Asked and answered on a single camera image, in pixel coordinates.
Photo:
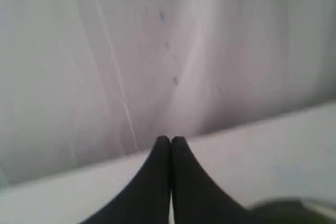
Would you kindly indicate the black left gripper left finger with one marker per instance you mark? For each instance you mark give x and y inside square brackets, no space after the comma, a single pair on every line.
[146,198]

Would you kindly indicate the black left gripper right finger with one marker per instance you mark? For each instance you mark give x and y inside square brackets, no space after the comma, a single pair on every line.
[196,197]

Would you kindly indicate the round steel plate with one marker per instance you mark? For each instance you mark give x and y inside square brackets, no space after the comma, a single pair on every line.
[294,210]

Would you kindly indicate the white backdrop curtain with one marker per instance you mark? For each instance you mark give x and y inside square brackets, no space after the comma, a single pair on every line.
[84,81]

